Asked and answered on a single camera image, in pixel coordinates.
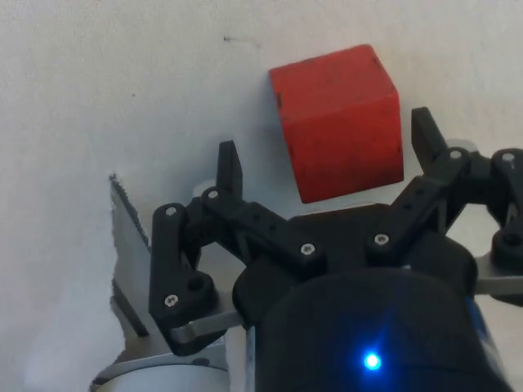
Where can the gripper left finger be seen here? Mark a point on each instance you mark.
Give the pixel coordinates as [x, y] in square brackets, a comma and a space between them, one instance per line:
[261, 222]

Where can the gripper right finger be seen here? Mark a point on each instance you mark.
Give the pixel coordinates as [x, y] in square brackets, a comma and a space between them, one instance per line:
[425, 192]

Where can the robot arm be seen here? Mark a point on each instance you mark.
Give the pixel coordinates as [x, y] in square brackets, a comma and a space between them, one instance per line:
[163, 377]

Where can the red wooden cube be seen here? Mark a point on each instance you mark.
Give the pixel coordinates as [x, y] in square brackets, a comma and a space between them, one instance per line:
[339, 122]

